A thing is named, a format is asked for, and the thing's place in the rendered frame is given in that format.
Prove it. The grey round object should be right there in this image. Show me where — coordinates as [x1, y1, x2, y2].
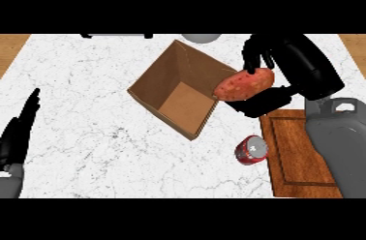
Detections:
[181, 34, 223, 45]

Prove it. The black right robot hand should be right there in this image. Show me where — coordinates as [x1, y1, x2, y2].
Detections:
[224, 34, 345, 119]

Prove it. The orange sweet potato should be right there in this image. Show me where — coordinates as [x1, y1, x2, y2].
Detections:
[211, 69, 276, 103]

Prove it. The brown cardboard box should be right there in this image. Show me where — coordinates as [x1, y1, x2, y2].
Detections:
[125, 39, 239, 142]

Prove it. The red can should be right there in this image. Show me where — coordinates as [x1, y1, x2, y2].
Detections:
[233, 135, 270, 166]

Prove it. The brown wooden cutting board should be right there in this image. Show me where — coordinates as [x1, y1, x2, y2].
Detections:
[256, 108, 344, 199]

